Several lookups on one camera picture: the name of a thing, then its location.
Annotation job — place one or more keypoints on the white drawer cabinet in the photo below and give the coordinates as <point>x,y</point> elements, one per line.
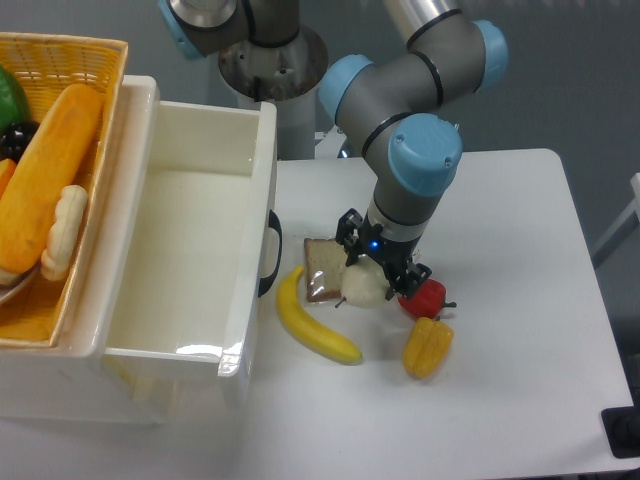
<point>75,380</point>

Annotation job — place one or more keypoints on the yellow bell pepper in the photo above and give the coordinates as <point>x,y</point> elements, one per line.
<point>427,346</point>

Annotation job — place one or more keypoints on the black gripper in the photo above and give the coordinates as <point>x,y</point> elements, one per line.
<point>395,258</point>

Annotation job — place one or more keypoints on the orange baguette loaf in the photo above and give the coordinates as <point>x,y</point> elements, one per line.
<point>49,163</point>

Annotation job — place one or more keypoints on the brown bread slice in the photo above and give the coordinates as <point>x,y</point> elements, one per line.
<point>324,265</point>

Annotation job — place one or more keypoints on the small beige bread roll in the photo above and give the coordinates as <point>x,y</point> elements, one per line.
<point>62,238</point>

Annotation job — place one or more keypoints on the yellow wicker basket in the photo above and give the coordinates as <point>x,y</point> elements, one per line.
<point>44,65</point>

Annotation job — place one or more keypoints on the orange fruit piece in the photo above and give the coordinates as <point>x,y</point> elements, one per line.
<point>7,169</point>

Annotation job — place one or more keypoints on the green vegetable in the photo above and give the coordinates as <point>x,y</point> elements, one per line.
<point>14,105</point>

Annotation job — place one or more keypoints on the white bowl in basket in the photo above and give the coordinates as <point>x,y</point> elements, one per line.
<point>10,291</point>

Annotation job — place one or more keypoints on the open upper white drawer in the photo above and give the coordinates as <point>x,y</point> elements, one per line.
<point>202,254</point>

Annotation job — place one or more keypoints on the black grape bunch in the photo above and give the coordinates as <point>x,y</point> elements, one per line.
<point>16,137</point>

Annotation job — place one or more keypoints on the yellow banana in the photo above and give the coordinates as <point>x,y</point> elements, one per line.
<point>307,330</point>

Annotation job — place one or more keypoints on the black object at edge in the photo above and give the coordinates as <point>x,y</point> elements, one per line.
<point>622,431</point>

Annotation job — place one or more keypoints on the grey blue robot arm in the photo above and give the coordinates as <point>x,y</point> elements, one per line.
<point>389,113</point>

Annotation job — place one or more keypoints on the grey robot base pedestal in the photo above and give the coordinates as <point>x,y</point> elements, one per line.
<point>286,76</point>

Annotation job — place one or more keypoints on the pale white pear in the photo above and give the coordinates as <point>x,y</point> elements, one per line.
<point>363,285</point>

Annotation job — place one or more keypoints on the white frame at right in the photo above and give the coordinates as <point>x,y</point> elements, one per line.
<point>619,230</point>

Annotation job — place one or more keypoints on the red bell pepper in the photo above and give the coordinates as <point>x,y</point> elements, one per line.
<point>428,301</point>

